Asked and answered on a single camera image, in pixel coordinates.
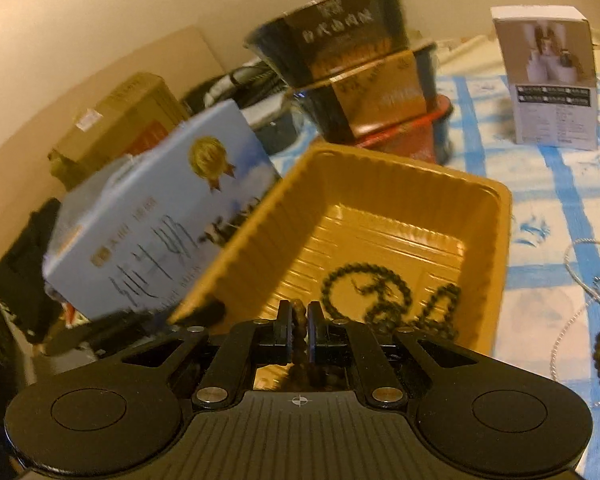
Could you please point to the yellow plastic tray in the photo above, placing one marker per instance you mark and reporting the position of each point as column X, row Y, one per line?
column 380, row 200

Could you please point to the white printed box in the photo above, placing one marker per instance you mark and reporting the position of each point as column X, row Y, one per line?
column 550, row 85

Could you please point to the red instant noodle bowl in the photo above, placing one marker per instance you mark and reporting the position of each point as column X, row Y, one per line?
column 420, row 135

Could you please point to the brown cardboard box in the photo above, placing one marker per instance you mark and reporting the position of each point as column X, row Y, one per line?
column 115, row 120

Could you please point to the blue checked tablecloth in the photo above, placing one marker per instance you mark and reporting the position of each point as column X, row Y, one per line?
column 545, row 200

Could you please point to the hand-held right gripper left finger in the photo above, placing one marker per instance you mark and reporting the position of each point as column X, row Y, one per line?
column 280, row 332

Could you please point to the black instant noodle bowl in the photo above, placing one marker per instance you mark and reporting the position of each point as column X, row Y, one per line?
column 330, row 25

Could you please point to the light blue gold-medal box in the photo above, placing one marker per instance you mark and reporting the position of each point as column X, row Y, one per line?
column 155, row 200

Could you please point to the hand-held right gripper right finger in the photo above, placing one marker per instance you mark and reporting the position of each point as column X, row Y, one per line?
column 320, row 332

